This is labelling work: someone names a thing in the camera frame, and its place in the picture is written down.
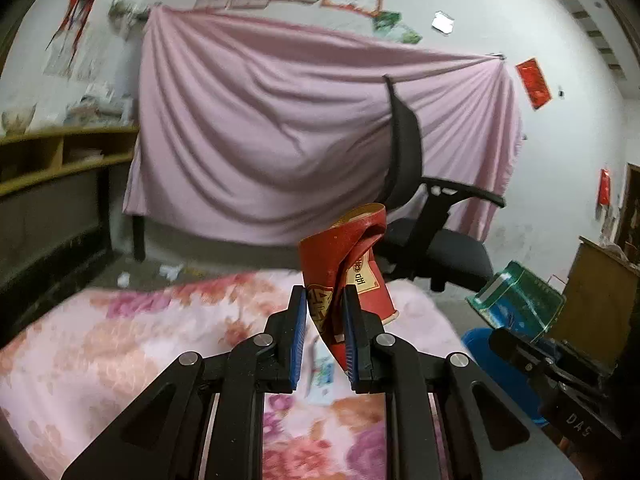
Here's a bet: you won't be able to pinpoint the red diamond paper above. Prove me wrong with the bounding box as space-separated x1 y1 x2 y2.
515 59 552 111

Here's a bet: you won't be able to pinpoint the pink hanging sheet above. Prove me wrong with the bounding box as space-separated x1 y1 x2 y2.
122 7 523 248

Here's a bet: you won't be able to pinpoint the red tassel wall hanging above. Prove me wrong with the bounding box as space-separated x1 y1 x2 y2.
47 0 108 51

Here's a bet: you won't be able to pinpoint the stack of books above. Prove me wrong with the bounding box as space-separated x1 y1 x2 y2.
65 85 136 126

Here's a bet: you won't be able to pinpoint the wooden shelf desk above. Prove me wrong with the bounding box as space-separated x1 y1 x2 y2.
0 125 141 301

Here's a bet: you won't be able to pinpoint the floral quilt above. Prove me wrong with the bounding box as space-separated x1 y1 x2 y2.
0 267 471 480

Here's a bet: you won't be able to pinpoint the white green packet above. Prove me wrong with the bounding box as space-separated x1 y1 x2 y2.
306 340 337 406

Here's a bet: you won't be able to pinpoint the red paper cup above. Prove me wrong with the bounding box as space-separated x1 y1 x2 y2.
298 203 401 376

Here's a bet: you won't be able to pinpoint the green wall pictures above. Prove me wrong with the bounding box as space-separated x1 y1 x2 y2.
372 10 423 45

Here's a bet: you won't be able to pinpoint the wooden cabinet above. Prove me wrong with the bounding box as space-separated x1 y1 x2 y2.
547 235 640 366

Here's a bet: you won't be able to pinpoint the blue plastic basin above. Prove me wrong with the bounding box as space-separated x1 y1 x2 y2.
460 327 551 426

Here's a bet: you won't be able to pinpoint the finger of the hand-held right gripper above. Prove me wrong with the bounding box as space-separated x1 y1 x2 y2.
490 328 566 401
550 340 613 378

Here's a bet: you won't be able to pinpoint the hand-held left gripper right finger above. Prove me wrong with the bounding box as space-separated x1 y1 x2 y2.
341 287 531 480

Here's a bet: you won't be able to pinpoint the black office chair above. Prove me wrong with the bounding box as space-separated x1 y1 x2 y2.
372 75 506 293

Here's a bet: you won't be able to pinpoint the pile of small household items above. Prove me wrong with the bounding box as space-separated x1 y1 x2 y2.
600 235 640 262

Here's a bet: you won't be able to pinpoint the wire wall rack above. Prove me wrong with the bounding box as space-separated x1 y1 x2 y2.
109 0 151 26

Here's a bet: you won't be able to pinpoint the white paper wall sheets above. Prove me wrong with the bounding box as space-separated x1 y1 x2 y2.
45 25 101 81

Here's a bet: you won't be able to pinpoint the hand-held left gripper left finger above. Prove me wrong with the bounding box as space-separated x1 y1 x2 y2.
60 285 307 480

